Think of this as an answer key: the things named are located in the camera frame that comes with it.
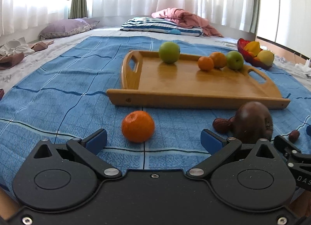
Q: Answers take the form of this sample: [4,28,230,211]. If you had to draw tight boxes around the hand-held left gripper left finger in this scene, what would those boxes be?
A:
[32,128,122,181]

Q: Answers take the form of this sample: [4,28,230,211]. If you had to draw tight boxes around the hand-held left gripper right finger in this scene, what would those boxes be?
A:
[186,128,280,180]

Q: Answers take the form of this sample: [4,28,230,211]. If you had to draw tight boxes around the red dried date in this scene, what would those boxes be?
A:
[288,130,300,143]
[212,117,235,134]

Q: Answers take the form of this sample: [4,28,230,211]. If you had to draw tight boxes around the orange mandarin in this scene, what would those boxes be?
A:
[197,56,215,71]
[121,110,155,143]
[209,52,227,68]

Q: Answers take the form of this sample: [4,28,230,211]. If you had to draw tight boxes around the wooden serving tray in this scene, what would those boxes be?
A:
[106,50,291,110]

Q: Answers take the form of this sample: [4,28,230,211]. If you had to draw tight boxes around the small green apple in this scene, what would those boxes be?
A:
[226,51,244,70]

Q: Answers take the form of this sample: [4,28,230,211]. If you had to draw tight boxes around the large green apple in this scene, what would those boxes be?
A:
[158,41,181,64]

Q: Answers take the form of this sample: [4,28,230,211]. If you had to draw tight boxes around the yellow fruits in bowl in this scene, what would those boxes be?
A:
[257,50,275,66]

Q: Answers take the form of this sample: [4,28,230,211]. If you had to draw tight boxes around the person's right hand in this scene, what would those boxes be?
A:
[290,190,310,218]

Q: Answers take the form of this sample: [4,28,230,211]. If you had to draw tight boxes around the blue checked bedspread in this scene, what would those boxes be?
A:
[0,36,311,196]

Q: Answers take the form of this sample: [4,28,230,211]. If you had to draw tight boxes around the white cloth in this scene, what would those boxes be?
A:
[293,57,311,80]

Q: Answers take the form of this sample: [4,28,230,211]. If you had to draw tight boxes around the brown wooden ledge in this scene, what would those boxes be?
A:
[256,37,311,66]

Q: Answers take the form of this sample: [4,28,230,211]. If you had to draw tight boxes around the red glass fruit bowl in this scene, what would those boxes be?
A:
[237,38,275,70]

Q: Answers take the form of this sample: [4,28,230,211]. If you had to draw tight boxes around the yellow starfruit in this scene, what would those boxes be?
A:
[244,41,263,57]

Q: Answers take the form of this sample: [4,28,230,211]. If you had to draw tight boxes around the person's bare leg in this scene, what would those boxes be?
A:
[0,187,18,213]

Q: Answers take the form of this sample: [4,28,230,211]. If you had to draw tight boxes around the pinkish brown garment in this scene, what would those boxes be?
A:
[30,40,55,52]

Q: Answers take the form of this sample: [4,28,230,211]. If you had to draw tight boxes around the purple pillow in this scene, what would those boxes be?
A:
[39,18,100,40]

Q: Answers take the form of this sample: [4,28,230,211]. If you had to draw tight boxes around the white garment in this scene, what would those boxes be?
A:
[0,38,36,57]

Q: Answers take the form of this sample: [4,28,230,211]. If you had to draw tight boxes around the pink blanket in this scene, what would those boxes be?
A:
[151,8,223,38]

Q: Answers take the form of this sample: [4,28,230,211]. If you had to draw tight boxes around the navy white striped pillow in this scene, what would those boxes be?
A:
[120,17,204,37]

